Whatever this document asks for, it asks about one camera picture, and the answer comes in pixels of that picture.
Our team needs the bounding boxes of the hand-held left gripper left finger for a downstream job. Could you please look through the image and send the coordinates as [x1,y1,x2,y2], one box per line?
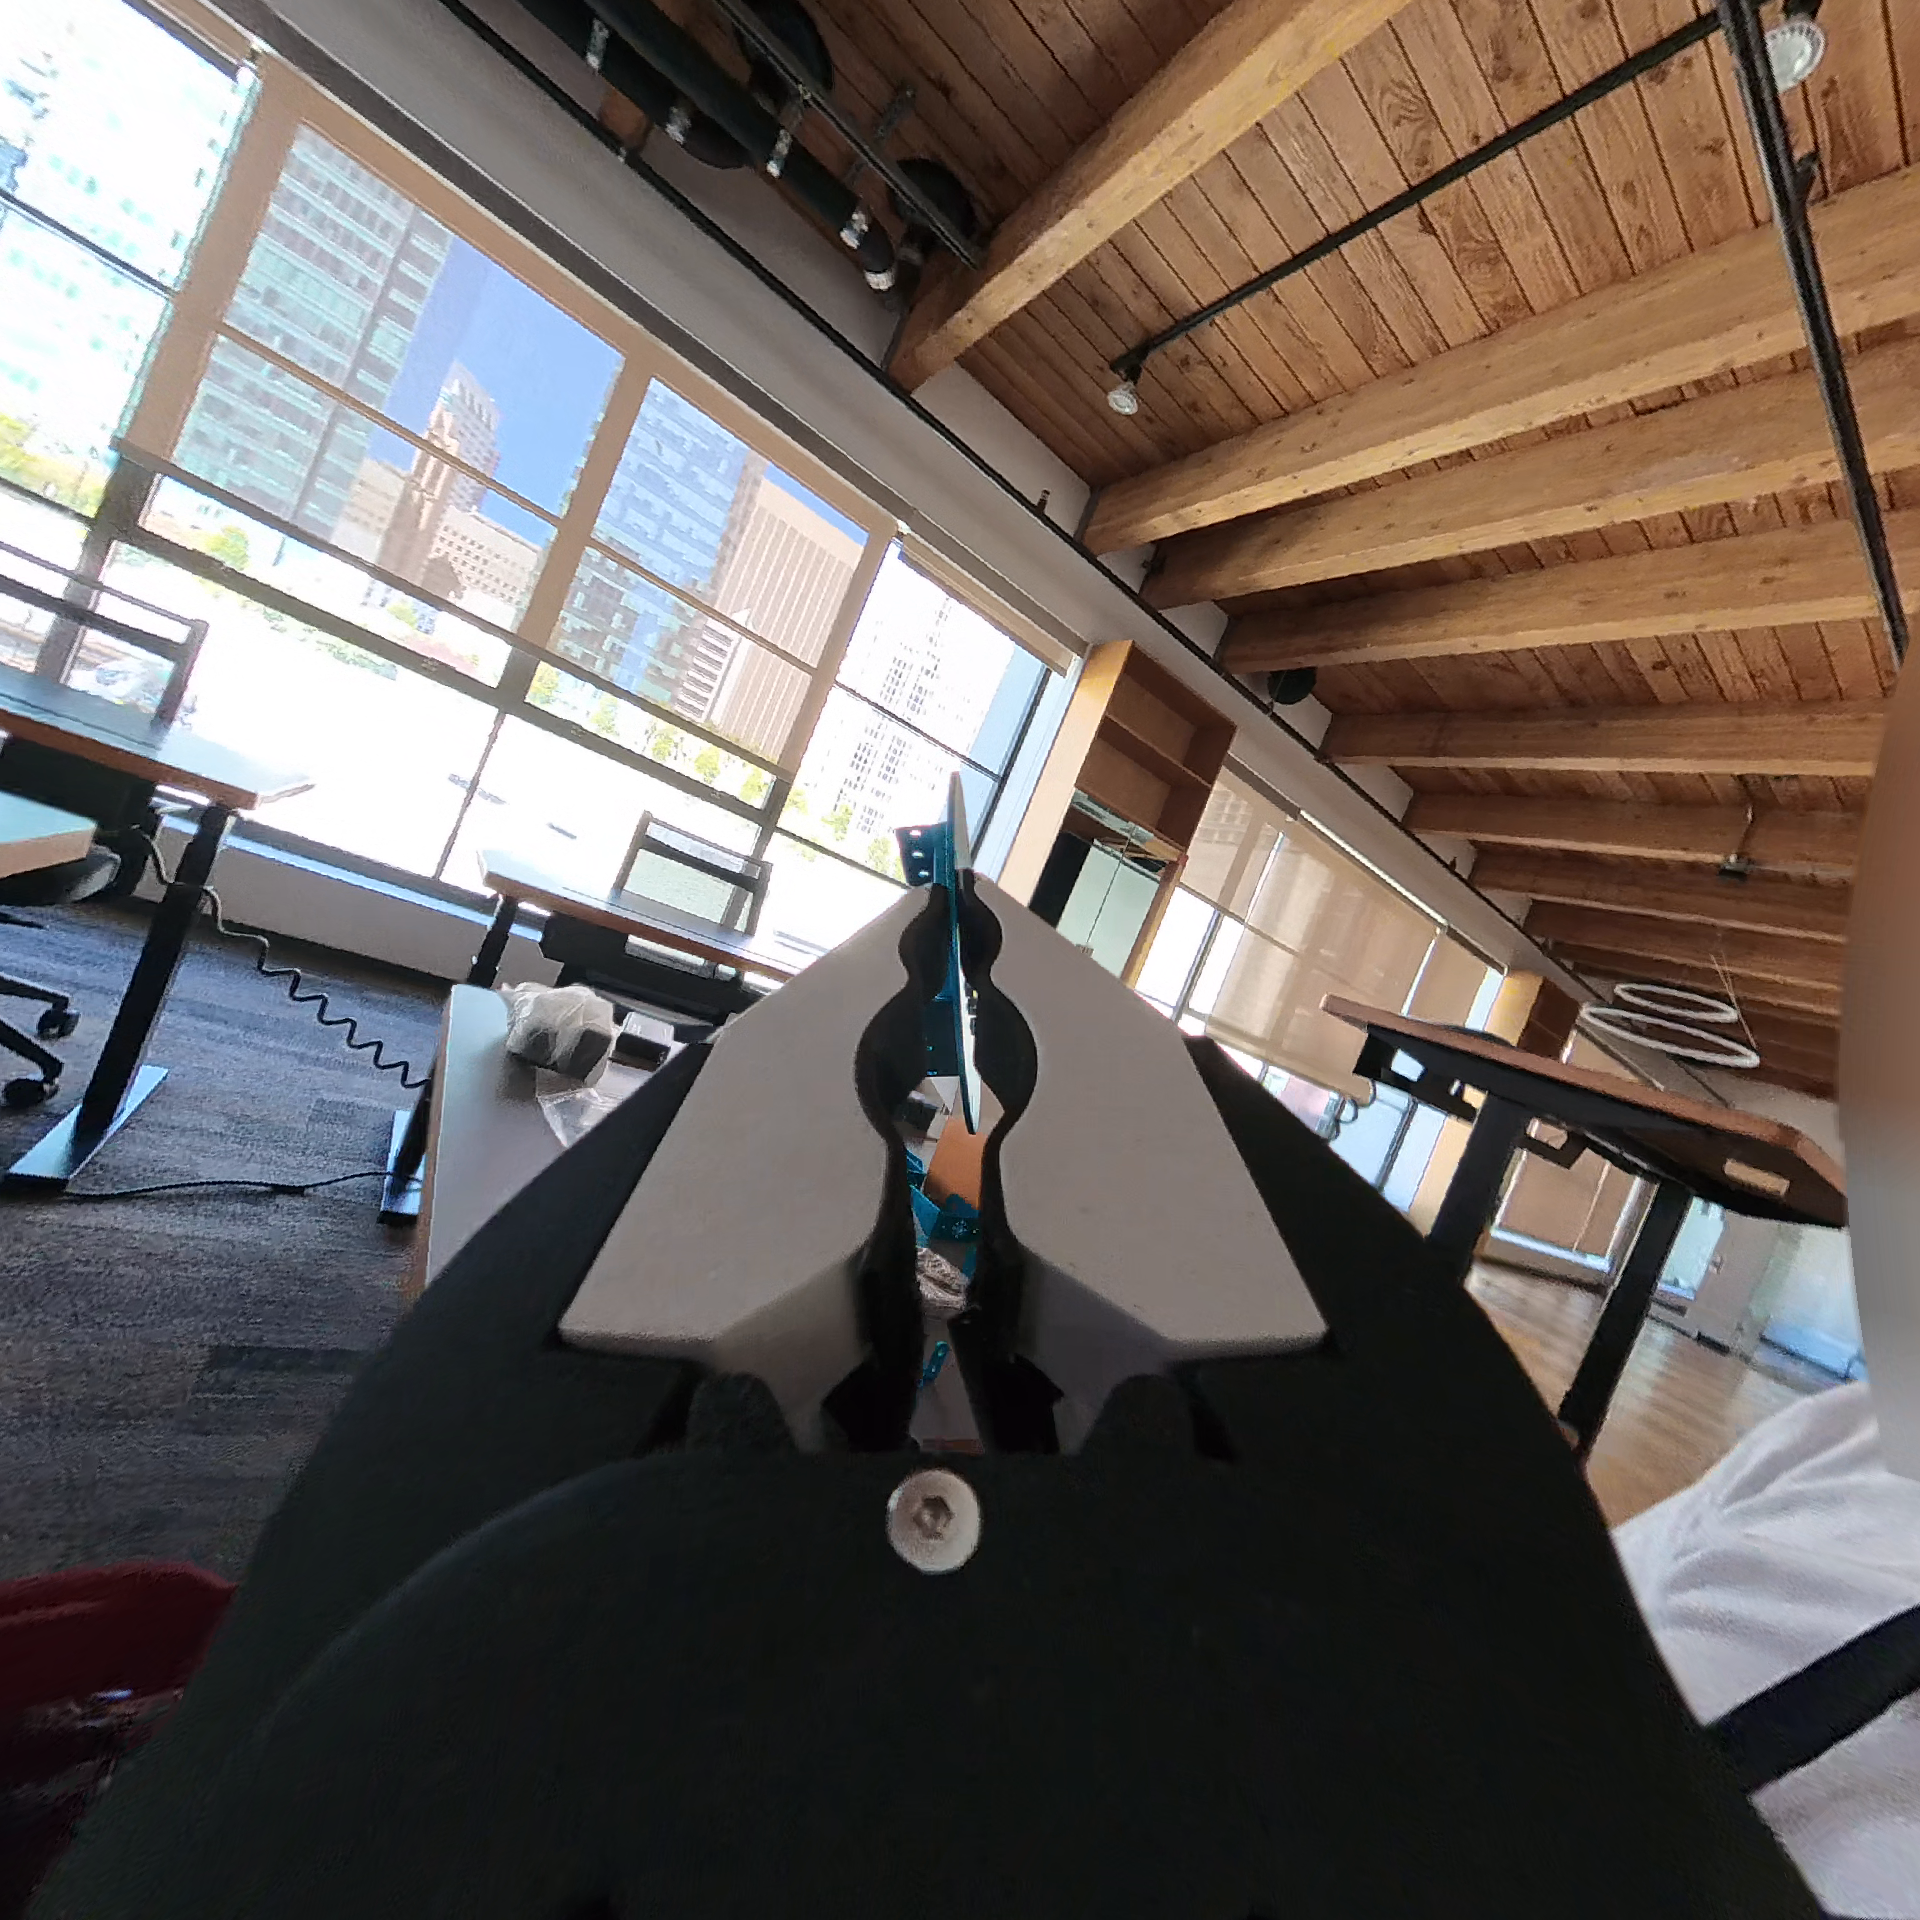
[561,884,946,1452]

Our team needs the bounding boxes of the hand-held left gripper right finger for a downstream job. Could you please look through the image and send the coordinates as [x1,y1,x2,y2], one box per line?
[961,878,1327,1453]

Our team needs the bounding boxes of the blue round metal plate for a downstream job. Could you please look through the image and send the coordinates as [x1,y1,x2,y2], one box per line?
[897,773,985,1142]

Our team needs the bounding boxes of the clear plastic bag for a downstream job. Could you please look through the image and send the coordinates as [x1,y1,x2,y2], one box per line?
[502,983,619,1079]

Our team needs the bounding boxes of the window with roller blinds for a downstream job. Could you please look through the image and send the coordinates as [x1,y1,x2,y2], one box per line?
[1132,773,1502,1114]

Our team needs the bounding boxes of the wooden chair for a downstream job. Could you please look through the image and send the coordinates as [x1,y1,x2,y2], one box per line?
[618,809,775,934]
[0,575,209,723]

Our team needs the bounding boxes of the wooden bookshelf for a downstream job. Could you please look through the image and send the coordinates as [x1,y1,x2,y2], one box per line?
[997,643,1238,986]

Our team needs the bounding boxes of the person's white shirt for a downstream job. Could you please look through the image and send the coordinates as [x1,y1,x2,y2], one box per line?
[1612,1381,1920,1920]

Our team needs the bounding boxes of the black office chair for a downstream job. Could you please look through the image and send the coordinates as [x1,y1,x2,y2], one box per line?
[0,847,126,1114]

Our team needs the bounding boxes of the red bin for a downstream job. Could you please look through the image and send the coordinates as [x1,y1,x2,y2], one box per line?
[0,1558,233,1920]

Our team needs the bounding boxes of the black ceiling pipes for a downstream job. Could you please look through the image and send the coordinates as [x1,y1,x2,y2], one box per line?
[434,0,991,294]

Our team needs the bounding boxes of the black coiled cable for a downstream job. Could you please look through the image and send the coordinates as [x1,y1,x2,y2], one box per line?
[195,884,436,1087]

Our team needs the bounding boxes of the white ring pendant lamp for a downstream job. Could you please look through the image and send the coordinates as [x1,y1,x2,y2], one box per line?
[1577,975,1765,1073]

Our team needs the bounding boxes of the black track light rail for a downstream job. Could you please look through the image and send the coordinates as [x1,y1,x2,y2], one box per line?
[1106,15,1727,417]
[1717,0,1911,653]

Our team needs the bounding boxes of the black shoulder strap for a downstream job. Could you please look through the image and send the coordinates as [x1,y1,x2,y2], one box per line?
[1709,1649,1920,1794]

